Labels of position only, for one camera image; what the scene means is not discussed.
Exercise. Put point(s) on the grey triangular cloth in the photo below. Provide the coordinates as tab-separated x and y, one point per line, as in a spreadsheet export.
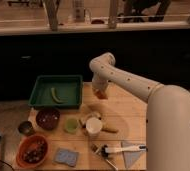
130	157

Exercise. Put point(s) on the small dark metal cup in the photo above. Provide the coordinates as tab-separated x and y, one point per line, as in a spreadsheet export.
26	128

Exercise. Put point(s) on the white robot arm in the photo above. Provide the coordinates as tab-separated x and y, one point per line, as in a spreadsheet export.
167	114

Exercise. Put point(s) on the yellow banana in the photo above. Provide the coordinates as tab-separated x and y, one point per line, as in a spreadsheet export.
107	127

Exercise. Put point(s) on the orange bowl with food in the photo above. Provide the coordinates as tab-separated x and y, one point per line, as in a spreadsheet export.
32	151

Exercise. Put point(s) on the green bean pod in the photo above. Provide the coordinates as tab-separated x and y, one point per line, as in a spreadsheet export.
54	95

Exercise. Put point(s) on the dark brown bowl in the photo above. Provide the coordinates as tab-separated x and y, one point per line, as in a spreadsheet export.
48	118

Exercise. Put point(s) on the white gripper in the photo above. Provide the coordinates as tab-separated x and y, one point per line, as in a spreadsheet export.
99	83

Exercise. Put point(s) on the small brown block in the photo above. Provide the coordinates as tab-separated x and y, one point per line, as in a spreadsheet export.
94	148

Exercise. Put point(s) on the orange red apple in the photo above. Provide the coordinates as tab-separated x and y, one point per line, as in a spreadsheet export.
99	96

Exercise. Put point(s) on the blue sponge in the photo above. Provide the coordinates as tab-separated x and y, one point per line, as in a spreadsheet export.
66	156

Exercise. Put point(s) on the small green cup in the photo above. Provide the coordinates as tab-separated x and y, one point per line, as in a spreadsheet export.
71	125

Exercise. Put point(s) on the green plastic tray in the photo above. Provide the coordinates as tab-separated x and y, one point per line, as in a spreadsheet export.
68	89

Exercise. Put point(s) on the white paper cup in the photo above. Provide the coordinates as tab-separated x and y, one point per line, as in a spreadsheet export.
93	126

